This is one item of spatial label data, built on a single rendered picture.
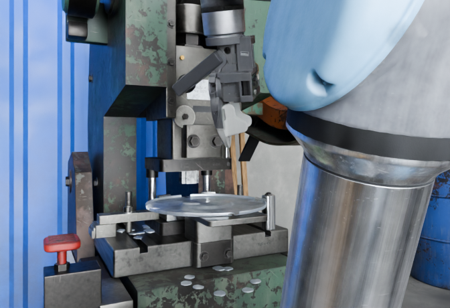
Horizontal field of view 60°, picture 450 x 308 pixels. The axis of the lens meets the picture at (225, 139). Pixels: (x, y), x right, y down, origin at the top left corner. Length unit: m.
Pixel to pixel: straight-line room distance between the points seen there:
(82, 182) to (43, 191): 0.88
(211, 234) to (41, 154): 1.35
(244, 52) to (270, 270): 0.50
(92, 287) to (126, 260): 0.14
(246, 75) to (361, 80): 0.50
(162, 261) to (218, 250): 0.13
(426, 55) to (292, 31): 0.07
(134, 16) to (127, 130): 0.39
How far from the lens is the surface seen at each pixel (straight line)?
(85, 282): 0.78
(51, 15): 2.20
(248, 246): 1.00
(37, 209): 2.14
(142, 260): 0.91
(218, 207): 0.90
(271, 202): 1.03
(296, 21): 0.24
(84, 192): 1.25
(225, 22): 0.69
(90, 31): 1.14
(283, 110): 1.24
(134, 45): 0.91
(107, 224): 1.00
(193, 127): 0.94
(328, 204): 0.26
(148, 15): 0.94
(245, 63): 0.70
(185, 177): 1.04
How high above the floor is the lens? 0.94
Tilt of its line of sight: level
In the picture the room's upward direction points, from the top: straight up
